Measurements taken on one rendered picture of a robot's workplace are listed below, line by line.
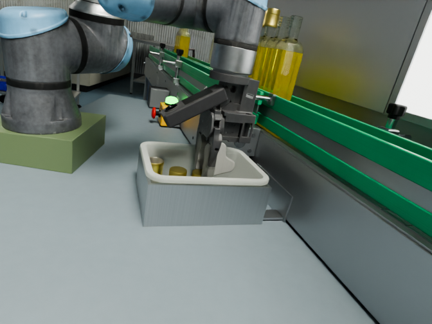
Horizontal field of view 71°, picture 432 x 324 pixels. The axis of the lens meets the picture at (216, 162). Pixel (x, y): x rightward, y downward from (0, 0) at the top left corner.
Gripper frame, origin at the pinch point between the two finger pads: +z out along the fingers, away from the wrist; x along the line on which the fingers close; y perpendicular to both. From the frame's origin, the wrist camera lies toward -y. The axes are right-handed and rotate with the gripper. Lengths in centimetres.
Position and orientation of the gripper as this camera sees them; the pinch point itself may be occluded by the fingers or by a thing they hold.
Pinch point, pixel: (200, 176)
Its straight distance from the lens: 59.0
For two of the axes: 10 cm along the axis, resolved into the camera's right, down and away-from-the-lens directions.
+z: -1.8, 9.2, 3.5
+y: 9.3, 0.4, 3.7
